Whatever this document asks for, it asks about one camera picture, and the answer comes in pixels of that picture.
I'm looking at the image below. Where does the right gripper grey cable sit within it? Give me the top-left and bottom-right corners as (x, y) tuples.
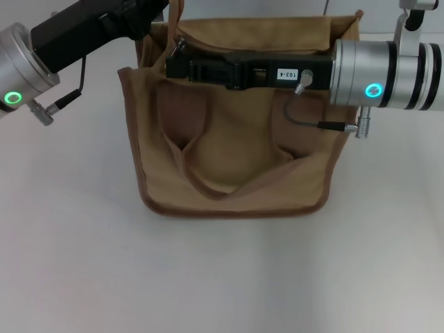
(283, 69), (372, 139)

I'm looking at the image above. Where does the gripper grey cable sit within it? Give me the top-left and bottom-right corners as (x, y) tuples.
(29, 57), (87, 128)
(283, 69), (372, 139)

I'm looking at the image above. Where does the khaki canvas food bag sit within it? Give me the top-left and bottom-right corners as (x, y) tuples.
(117, 0), (365, 219)

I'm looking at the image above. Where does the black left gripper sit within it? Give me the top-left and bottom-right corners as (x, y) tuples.
(30, 0), (251, 78)

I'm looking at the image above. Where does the left gripper grey cable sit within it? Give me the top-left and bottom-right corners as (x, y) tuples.
(29, 57), (87, 128)

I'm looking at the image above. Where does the silver metal zipper pull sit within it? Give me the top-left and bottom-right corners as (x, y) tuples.
(169, 37), (187, 58)

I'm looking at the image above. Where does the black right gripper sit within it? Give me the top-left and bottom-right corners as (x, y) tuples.
(165, 56), (334, 92)

